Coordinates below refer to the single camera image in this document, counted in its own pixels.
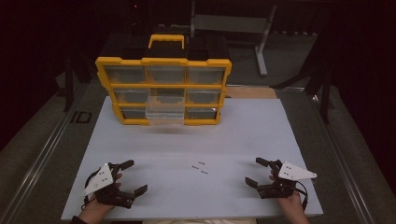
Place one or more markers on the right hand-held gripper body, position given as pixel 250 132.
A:
pixel 292 171

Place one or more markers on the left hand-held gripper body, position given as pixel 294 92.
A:
pixel 99 180

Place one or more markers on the small metal screw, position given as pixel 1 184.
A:
pixel 204 172
pixel 201 163
pixel 195 167

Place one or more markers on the clear plastic pulled-out drawer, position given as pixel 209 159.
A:
pixel 165 109

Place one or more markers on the yellow and black organizer cabinet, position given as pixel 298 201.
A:
pixel 165 61

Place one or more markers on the person's left hand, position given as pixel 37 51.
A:
pixel 95 208

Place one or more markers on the person's right hand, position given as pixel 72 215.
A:
pixel 289 200

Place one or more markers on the wooden board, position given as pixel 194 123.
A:
pixel 250 92

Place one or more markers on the black stand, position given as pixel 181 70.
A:
pixel 325 93
pixel 67 84

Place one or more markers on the set of clear closed drawers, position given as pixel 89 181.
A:
pixel 124 74

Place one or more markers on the grey metal stand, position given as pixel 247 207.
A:
pixel 230 23

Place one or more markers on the metal rail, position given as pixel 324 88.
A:
pixel 342 161
pixel 40 161

